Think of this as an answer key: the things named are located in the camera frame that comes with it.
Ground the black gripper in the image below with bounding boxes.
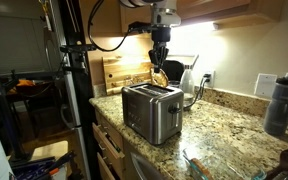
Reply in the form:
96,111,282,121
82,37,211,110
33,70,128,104
149,27,172,73

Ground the toasted bread slice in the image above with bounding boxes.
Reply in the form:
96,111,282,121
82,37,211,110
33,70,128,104
149,67,169,88

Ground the wooden drawer cabinet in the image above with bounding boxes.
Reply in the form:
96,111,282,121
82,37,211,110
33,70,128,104
91,109,132,180

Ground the black coffee machine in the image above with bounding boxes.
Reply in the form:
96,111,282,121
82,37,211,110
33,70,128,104
162,59,186,83

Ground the wooden cutting board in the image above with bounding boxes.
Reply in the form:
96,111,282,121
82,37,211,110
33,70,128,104
102,55,155,97

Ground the bright under-cabinet light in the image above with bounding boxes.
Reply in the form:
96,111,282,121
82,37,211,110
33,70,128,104
168,21,218,38

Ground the black power plug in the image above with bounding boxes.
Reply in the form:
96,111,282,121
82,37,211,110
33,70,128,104
202,73,212,84

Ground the stainless steel toaster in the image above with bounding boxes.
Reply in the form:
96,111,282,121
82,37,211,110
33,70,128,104
121,82,185,146

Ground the wooden upper cabinet over toaster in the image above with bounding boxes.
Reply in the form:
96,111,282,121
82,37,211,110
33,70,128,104
78,0,285,38

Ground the black vertical stand pole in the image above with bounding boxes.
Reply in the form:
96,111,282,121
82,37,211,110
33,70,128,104
57,0,102,180

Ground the grey sports bottle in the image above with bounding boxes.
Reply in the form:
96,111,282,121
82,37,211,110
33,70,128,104
263,72,288,137

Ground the glass container with teal rim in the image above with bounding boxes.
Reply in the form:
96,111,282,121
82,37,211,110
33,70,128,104
182,146,268,180

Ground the light wooden stool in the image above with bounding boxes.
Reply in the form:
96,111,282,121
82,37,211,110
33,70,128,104
30,139,70,162

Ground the black power cord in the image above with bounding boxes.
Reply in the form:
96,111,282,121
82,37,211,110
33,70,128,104
183,78,208,111

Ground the white wall outlet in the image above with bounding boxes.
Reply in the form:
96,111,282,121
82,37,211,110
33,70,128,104
202,69,216,88

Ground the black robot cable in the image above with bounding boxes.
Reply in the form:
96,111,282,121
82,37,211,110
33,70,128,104
87,0,133,53

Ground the white switch plate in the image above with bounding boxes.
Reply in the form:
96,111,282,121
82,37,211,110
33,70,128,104
253,73,278,98

